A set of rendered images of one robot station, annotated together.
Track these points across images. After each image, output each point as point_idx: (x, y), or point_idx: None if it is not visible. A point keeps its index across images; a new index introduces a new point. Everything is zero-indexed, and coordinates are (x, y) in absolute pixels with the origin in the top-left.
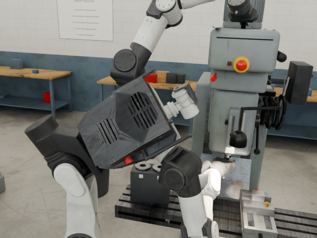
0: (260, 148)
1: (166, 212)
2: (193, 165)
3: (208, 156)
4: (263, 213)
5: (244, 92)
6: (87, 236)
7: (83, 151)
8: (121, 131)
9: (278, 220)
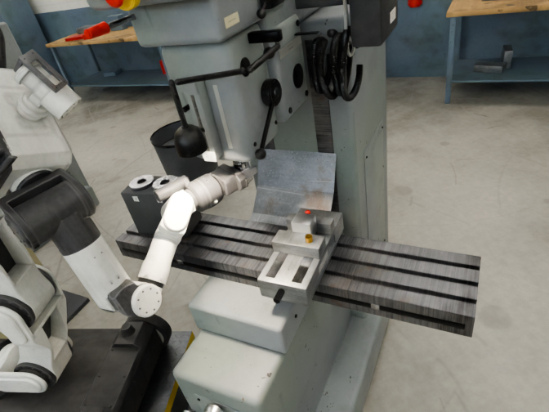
0: (346, 132)
1: (176, 250)
2: (56, 203)
3: (270, 153)
4: (303, 253)
5: (203, 44)
6: (9, 298)
7: None
8: None
9: (346, 261)
